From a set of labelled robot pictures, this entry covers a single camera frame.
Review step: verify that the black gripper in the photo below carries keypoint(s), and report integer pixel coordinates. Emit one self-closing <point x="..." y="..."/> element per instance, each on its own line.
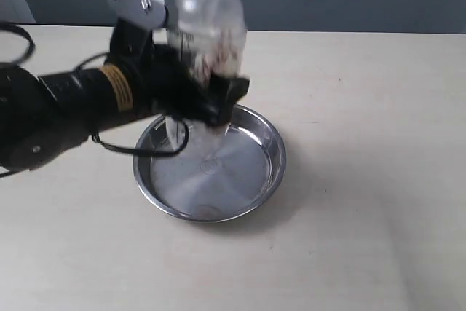
<point x="161" y="82"/>

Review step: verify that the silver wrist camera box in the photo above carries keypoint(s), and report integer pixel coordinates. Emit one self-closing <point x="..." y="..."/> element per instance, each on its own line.
<point x="148" y="14"/>

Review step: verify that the clear plastic shaker bottle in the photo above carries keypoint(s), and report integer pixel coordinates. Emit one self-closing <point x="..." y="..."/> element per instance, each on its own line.
<point x="210" y="37"/>

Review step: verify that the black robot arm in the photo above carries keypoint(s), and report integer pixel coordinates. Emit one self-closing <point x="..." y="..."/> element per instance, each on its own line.
<point x="44" y="116"/>

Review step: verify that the round stainless steel plate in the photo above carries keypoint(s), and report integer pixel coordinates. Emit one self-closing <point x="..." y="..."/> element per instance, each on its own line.
<point x="241" y="176"/>

